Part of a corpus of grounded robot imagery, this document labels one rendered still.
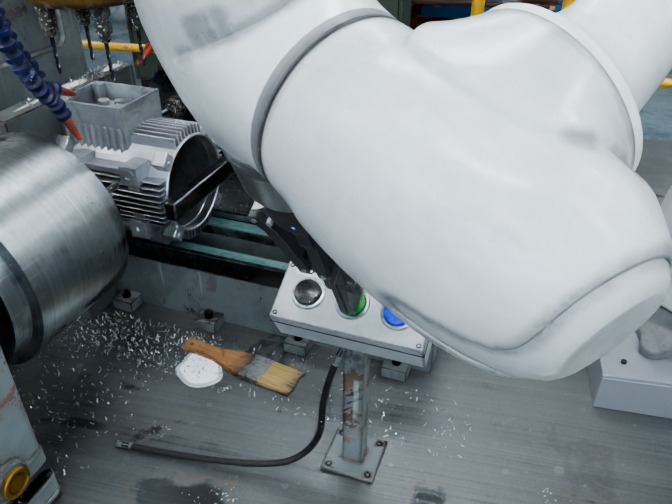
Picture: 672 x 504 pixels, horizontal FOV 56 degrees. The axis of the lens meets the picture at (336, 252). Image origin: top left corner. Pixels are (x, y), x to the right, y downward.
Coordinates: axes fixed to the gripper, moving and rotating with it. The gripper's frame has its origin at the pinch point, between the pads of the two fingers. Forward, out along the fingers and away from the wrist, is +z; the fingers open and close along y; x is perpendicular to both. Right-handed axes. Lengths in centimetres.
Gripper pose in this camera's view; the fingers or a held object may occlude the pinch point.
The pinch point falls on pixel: (346, 286)
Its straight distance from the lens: 62.9
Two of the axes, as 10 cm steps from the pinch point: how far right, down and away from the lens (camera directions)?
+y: -9.4, -1.9, 2.9
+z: 1.7, 4.8, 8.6
